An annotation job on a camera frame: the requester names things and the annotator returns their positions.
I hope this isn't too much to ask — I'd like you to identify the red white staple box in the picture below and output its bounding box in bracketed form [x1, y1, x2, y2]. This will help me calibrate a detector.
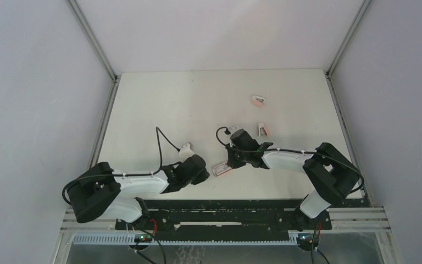
[212, 162, 232, 177]

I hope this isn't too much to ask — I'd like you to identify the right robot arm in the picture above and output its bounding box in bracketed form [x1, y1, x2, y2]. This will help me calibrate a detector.
[222, 126, 364, 229]

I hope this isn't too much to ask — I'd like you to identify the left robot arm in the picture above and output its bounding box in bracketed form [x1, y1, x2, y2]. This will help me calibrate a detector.
[62, 154, 210, 229]

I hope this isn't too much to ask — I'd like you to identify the left circuit board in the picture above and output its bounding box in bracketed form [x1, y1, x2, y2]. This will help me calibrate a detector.
[134, 234, 153, 244]

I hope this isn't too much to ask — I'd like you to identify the circuit board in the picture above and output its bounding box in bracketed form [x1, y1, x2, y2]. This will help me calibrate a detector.
[298, 234, 320, 246]
[134, 234, 153, 244]

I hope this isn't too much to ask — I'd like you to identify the right circuit board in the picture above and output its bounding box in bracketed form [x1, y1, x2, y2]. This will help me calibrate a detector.
[298, 234, 320, 246]

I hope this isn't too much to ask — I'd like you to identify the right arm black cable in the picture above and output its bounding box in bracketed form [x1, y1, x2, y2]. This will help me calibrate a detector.
[215, 126, 365, 264]

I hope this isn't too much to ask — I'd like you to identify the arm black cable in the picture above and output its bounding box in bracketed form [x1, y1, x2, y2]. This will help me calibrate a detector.
[215, 126, 365, 264]
[62, 126, 182, 264]

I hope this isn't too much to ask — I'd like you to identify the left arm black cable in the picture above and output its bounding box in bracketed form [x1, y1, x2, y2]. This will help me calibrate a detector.
[62, 126, 182, 264]

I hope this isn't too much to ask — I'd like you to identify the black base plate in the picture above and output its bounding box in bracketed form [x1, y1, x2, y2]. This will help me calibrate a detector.
[78, 198, 370, 243]

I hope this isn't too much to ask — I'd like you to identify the right corner aluminium post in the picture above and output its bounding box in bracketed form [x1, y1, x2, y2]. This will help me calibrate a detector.
[325, 0, 374, 79]

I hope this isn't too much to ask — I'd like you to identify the corner aluminium post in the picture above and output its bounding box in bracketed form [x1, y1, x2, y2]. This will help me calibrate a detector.
[325, 0, 374, 79]
[65, 0, 118, 83]

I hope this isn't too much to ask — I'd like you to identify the aluminium rail frame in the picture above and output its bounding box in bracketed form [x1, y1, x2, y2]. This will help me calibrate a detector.
[59, 207, 392, 234]

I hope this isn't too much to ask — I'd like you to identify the white cable duct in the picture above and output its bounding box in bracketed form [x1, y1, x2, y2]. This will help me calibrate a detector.
[71, 234, 301, 246]

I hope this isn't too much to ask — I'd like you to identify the left corner aluminium post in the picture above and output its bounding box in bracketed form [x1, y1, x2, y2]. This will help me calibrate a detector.
[65, 0, 118, 83]

